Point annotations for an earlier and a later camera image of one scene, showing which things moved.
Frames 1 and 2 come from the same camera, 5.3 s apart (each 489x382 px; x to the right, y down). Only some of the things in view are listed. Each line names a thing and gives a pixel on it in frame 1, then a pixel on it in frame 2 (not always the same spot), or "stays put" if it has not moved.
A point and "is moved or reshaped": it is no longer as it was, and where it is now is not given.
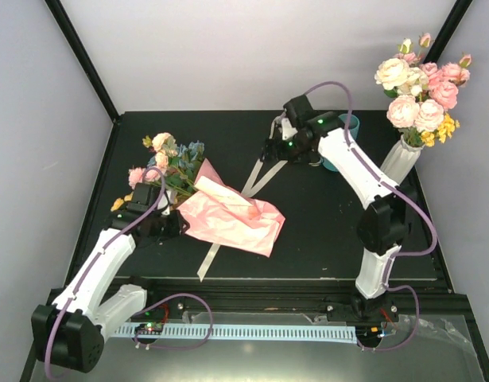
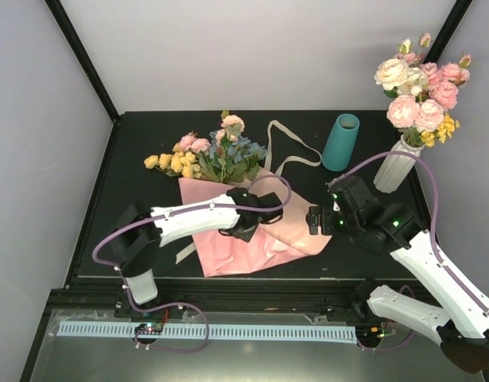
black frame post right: (450, 23) stays put
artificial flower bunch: (177, 164) -> (230, 158)
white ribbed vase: (401, 161) stays put
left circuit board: (149, 329) stays put
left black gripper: (177, 227) -> (246, 236)
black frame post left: (71, 33) stays put
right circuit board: (372, 332) stays put
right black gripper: (269, 151) -> (312, 220)
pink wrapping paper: (217, 212) is moved or reshaped
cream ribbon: (248, 190) is moved or reshaped
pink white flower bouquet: (421, 95) stays put
